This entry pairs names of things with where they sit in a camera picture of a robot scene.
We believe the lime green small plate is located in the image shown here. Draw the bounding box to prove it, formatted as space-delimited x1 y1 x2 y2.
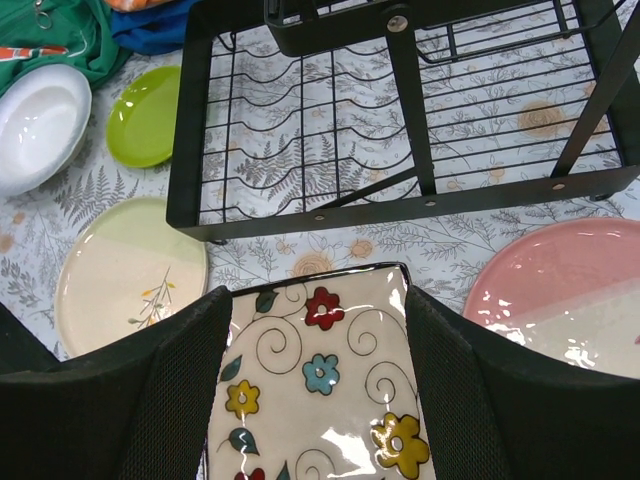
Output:
106 66 181 169

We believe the white scalloped plate back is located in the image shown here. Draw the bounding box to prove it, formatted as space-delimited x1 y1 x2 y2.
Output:
1 64 92 197

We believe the floral patterned table mat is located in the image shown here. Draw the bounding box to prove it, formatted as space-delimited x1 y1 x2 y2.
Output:
1 49 639 356

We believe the blue cloth bottom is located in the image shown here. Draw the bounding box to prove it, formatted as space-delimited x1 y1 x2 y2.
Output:
111 0 195 55

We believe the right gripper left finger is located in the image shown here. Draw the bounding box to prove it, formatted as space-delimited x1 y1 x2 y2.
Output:
1 287 232 479

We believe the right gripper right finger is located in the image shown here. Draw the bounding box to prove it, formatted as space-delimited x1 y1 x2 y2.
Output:
405 286 639 479

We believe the green jacket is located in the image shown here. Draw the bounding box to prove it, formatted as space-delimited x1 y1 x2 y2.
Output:
1 0 131 92

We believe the cream and green round plate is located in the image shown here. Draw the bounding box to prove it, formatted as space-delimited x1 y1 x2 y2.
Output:
54 197 208 357

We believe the square floral plate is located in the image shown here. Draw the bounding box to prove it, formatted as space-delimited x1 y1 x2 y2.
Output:
202 263 435 479

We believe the black wire dish rack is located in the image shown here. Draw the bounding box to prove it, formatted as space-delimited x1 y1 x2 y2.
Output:
166 1 639 243

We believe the pink and cream round plate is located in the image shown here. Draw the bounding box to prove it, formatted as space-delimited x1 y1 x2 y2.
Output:
463 218 639 378

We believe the orange patterned cloth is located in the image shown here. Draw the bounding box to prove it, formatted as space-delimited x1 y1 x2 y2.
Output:
105 0 172 13

